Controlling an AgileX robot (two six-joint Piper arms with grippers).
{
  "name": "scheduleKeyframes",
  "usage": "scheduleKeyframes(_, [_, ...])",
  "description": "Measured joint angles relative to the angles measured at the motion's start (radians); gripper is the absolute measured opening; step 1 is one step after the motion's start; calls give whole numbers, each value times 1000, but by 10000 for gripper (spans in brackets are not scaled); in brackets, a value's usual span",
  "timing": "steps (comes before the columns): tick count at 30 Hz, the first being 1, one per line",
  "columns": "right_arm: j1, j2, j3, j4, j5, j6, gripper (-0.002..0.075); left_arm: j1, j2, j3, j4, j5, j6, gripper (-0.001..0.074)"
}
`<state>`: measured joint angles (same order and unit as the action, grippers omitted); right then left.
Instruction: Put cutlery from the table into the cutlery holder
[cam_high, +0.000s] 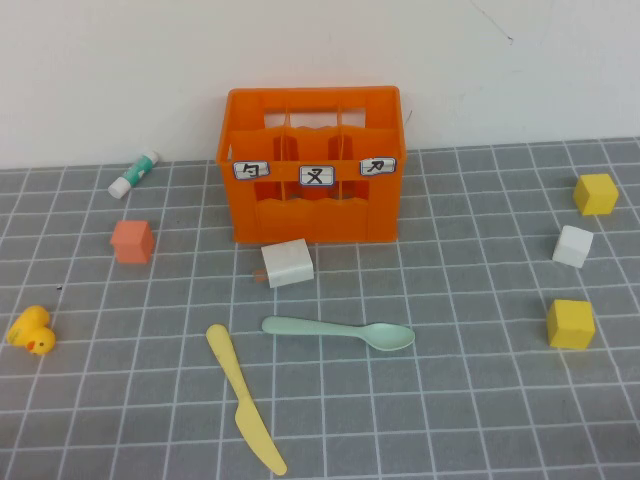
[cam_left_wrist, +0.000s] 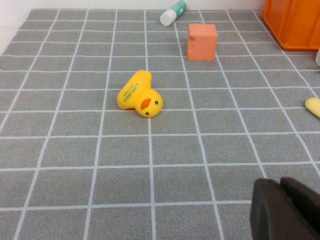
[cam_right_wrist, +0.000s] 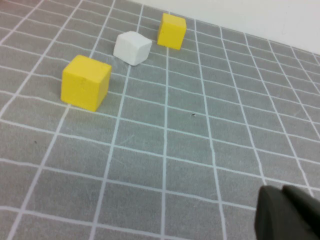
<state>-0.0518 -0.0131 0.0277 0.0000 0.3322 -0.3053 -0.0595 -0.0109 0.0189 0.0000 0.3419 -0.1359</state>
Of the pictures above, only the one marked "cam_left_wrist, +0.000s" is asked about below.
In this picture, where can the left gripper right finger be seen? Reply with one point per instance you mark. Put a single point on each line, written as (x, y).
(307, 205)

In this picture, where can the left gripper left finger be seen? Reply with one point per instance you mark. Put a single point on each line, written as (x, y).
(270, 217)

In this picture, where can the yellow plastic knife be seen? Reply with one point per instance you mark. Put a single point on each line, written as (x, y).
(313, 106)

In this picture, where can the orange plastic cutlery crate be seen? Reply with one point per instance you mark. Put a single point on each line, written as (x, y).
(295, 25)

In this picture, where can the grey checked tablecloth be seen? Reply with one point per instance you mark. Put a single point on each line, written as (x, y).
(175, 150)

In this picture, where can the yellow rubber duck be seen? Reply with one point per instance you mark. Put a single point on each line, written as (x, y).
(135, 95)

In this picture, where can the salmon pink cube block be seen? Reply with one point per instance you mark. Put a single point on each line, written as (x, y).
(201, 45)

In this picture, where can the white green glue stick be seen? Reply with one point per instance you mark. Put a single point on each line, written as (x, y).
(170, 15)

